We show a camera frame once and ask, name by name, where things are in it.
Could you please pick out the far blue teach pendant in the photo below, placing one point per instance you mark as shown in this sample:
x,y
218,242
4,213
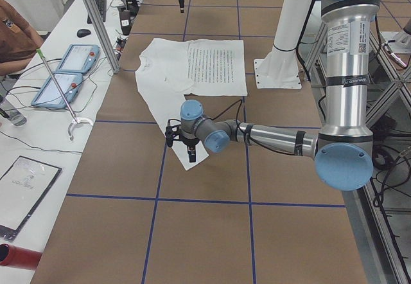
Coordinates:
x,y
79,58

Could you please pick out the person in brown shirt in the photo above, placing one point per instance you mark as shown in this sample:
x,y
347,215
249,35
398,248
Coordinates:
x,y
19,40

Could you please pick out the red cylinder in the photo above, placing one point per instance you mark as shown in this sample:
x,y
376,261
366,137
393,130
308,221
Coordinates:
x,y
19,258

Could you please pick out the black computer mouse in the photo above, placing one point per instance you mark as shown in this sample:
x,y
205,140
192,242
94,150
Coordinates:
x,y
83,33

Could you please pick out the clear water bottle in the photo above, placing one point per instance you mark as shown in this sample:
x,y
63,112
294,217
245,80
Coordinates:
x,y
12,114

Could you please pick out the reacher grabber stick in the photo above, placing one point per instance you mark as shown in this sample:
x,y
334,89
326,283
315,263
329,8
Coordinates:
x,y
76,119

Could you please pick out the black keyboard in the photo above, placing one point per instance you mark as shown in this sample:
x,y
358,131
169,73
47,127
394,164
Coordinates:
x,y
101,6

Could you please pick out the white long-sleeve printed shirt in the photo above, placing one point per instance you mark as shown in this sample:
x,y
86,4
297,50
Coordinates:
x,y
170,70

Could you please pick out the black box with label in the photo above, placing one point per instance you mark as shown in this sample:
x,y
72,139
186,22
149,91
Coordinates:
x,y
125,20

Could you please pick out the framed paper sheet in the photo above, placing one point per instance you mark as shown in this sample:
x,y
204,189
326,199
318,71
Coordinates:
x,y
23,186

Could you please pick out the aluminium frame post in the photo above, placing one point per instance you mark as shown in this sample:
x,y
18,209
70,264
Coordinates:
x,y
102,36

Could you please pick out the white camera mast base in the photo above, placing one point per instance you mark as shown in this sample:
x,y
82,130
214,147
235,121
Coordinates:
x,y
279,69

